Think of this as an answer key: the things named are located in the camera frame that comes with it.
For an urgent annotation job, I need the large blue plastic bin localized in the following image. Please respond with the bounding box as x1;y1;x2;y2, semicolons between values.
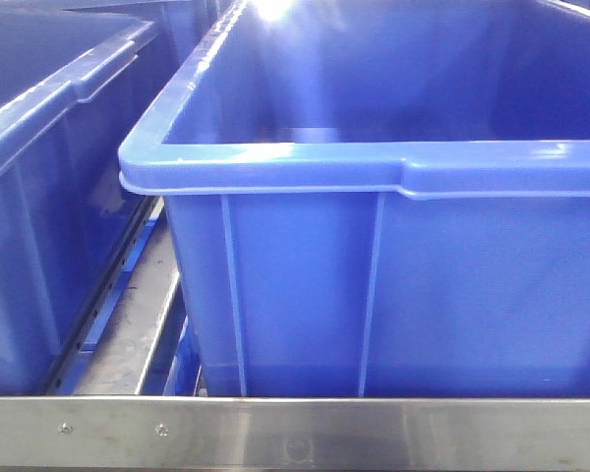
119;1;590;398

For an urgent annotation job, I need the steel roller track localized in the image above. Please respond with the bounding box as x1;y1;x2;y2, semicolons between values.
45;198;179;396

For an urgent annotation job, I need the blue plastic bin at left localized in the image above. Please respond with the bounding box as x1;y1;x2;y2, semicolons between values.
0;7;173;394

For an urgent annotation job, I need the steel shelf front rail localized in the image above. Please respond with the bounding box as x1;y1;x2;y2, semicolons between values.
0;396;590;471

